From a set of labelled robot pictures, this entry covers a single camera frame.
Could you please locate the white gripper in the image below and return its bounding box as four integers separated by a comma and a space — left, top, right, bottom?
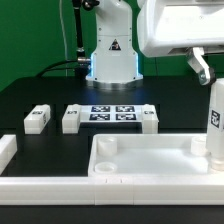
137, 0, 224, 85

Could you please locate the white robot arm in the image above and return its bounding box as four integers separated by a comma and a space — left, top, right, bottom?
86, 0, 224, 88

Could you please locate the white desk top tray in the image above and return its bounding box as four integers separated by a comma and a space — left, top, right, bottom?
88, 133, 224, 177

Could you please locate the white U-shaped border fence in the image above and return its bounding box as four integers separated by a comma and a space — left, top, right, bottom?
0, 135, 224, 205

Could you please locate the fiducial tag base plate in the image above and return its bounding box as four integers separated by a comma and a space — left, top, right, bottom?
81, 105, 142, 123

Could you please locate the black cable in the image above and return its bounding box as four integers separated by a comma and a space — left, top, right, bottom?
34, 59, 88, 78

